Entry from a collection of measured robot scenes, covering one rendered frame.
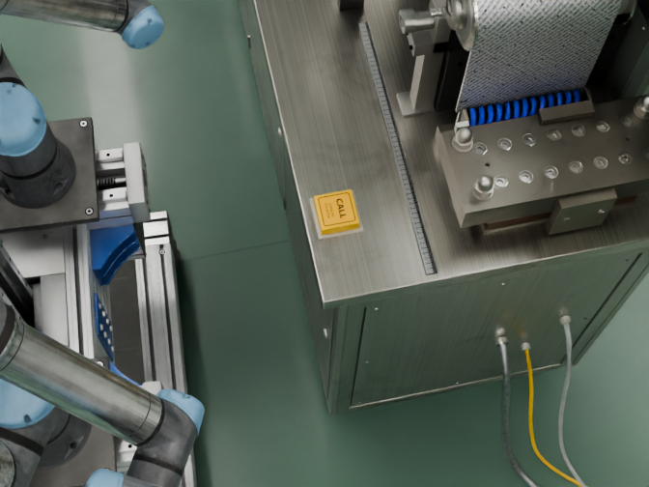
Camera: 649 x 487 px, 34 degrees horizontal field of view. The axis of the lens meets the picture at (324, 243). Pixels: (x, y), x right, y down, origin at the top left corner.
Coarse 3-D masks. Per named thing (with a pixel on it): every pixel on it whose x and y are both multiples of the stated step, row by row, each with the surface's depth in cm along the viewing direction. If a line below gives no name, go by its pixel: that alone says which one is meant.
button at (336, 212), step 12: (336, 192) 191; (348, 192) 191; (324, 204) 190; (336, 204) 190; (348, 204) 190; (324, 216) 189; (336, 216) 189; (348, 216) 189; (324, 228) 188; (336, 228) 189; (348, 228) 190
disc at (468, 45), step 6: (474, 0) 161; (474, 6) 162; (474, 12) 162; (474, 18) 163; (474, 24) 163; (456, 30) 175; (474, 30) 164; (474, 36) 165; (462, 42) 172; (468, 42) 168; (474, 42) 166; (468, 48) 169
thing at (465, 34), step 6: (468, 0) 163; (624, 0) 168; (468, 6) 164; (624, 6) 169; (468, 12) 164; (618, 12) 170; (468, 18) 165; (468, 24) 166; (462, 30) 170; (468, 30) 166; (462, 36) 171; (468, 36) 167
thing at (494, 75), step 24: (504, 48) 171; (528, 48) 173; (552, 48) 175; (576, 48) 176; (600, 48) 178; (480, 72) 177; (504, 72) 178; (528, 72) 180; (552, 72) 182; (576, 72) 184; (480, 96) 184; (504, 96) 186; (528, 96) 188
